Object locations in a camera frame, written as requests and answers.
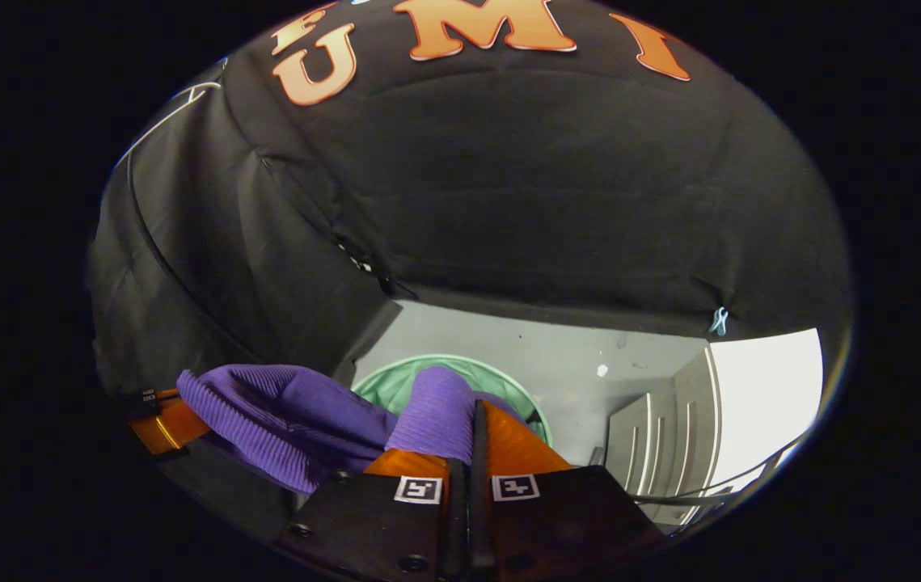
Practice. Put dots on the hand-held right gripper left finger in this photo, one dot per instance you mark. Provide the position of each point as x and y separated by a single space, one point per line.
457 517

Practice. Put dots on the light blue clip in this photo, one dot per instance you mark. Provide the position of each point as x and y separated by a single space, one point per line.
719 322

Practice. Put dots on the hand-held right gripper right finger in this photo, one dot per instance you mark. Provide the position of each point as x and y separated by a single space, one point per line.
479 485

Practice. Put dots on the green laundry hamper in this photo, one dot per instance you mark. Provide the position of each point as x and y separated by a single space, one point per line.
395 384

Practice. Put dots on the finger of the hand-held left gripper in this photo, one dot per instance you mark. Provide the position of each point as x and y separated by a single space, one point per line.
169 428

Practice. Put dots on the white drawer cabinet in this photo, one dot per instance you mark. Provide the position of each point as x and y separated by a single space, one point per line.
759 388

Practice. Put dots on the black backdrop cloth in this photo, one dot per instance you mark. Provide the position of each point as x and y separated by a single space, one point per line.
549 178

